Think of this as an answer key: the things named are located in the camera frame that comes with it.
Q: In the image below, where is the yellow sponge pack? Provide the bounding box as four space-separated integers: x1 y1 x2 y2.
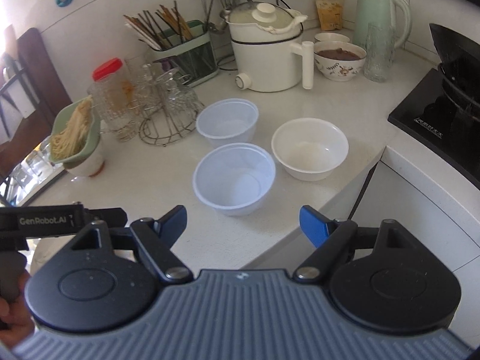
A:
316 0 345 32

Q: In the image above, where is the dark wooden cutting board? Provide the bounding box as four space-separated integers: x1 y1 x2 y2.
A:
1 28 72 176

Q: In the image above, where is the white drip tray with glasses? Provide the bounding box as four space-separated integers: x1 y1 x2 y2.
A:
1 136 66 206

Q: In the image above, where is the green chopstick holder caddy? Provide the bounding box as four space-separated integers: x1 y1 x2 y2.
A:
123 1 219 86

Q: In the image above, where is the black wok on cooktop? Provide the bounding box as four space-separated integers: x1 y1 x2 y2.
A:
429 23 479 124

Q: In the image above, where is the green strainer with noodles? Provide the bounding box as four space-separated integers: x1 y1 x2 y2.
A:
49 95 101 164

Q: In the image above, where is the white electric cooking pot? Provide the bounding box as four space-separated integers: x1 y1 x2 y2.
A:
226 2 314 93

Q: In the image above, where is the tall clear glass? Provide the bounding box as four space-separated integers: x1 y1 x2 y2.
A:
364 22 395 83

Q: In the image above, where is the mint green kettle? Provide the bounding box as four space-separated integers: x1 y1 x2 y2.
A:
353 0 413 49

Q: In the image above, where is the person left hand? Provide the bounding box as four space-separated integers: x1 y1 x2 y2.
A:
1 271 35 349

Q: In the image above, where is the black induction cooktop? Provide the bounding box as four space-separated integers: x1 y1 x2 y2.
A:
388 69 479 187

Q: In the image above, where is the small white bowl behind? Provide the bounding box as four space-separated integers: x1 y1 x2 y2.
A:
314 32 351 42

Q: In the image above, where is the patterned bowl with brown food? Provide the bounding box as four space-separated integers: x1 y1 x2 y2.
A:
314 41 367 82

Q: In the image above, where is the red lid plastic jar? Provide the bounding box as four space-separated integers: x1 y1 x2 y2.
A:
88 58 137 141

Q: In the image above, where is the wire glass holder rack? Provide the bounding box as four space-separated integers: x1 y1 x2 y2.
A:
138 68 205 147

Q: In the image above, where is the white bowl under strainer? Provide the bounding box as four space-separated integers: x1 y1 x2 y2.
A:
63 140 105 177

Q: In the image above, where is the translucent plastic bowl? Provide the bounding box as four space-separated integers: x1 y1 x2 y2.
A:
196 98 260 148
192 143 276 216

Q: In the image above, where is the white ceramic bowl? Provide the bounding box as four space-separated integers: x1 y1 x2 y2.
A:
271 118 349 182

